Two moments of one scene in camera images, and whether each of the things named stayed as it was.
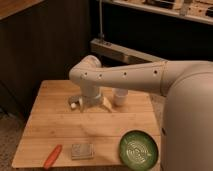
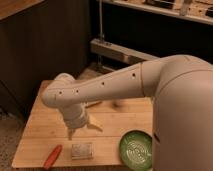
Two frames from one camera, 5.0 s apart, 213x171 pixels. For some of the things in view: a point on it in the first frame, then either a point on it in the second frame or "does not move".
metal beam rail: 121,53 does not move
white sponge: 82,151 does not move
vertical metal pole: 100,34 does not move
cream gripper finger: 107,102 -> 93,127
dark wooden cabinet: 37,44 does not move
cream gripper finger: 81,105 -> 70,132
